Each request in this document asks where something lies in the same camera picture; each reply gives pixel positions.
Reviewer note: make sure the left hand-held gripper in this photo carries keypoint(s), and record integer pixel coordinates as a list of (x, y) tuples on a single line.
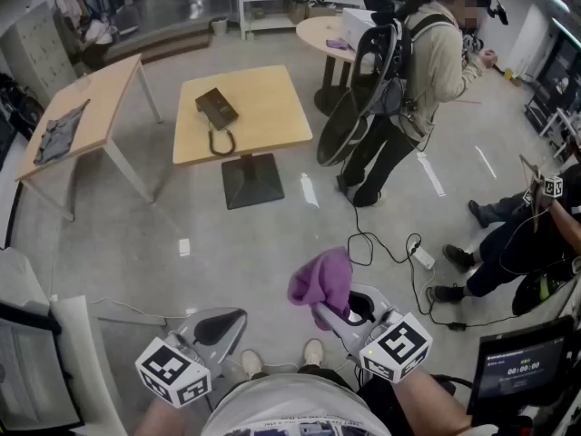
[(172, 370)]

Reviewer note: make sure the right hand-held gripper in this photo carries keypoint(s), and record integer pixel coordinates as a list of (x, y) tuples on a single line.
[(399, 348)]

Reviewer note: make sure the purple cloth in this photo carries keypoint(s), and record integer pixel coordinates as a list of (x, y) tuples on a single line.
[(320, 275)]

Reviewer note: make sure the person's right forearm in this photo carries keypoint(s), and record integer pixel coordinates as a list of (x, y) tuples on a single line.
[(431, 402)]

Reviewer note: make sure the person's left forearm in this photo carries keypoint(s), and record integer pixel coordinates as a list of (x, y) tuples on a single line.
[(177, 420)]

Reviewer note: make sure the person's left shoe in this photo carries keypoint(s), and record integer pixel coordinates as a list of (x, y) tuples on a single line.
[(252, 363)]

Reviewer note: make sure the person's shoe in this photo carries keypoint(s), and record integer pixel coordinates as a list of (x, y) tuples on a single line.
[(313, 352), (252, 363)]

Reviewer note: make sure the person's right shoe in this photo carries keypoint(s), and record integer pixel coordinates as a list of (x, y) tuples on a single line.
[(313, 352)]

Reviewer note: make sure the white power strip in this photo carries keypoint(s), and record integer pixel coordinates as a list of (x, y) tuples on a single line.
[(422, 254)]

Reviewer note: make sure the person's white shirt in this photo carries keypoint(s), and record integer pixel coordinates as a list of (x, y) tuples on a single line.
[(290, 407)]

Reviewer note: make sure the black monitor screen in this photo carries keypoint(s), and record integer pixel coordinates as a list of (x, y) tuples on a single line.
[(517, 366)]

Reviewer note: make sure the grey garment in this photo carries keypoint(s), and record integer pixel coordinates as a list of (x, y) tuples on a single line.
[(59, 136)]

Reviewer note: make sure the long wooden table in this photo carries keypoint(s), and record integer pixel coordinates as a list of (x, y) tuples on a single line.
[(104, 102)]

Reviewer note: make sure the small purple rag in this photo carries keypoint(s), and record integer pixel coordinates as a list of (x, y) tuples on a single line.
[(337, 43)]

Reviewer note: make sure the round wooden table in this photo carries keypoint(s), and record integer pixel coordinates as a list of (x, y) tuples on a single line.
[(318, 32)]

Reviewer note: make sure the white cardboard box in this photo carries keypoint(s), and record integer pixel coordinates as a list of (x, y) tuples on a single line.
[(356, 25)]

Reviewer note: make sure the brown steps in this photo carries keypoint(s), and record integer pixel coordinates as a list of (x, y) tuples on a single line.
[(159, 39)]

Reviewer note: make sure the white bucket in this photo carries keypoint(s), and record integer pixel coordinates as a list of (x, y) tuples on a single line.
[(219, 25)]

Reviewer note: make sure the grey locker cabinet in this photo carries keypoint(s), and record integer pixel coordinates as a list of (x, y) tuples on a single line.
[(32, 48)]

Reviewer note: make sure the grey screen with black frame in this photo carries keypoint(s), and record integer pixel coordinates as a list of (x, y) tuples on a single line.
[(32, 370)]

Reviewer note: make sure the square wooden pedestal table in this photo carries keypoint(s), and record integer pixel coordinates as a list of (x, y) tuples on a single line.
[(263, 107)]

